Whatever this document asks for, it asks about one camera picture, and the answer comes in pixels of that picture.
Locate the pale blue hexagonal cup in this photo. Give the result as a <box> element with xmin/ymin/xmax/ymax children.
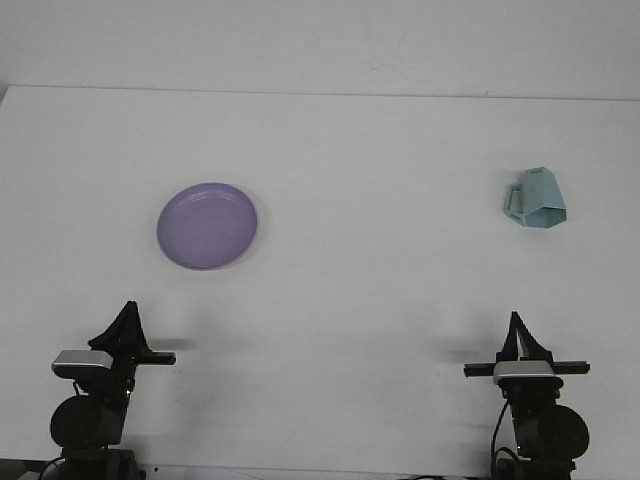
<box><xmin>501</xmin><ymin>167</ymin><xmax>569</xmax><ymax>230</ymax></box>

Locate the purple round plate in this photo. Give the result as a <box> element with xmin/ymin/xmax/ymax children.
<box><xmin>156</xmin><ymin>181</ymin><xmax>260</xmax><ymax>272</ymax></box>

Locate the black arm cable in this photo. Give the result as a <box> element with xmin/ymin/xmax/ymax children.
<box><xmin>40</xmin><ymin>457</ymin><xmax>69</xmax><ymax>480</ymax></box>
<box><xmin>491</xmin><ymin>399</ymin><xmax>509</xmax><ymax>469</ymax></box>

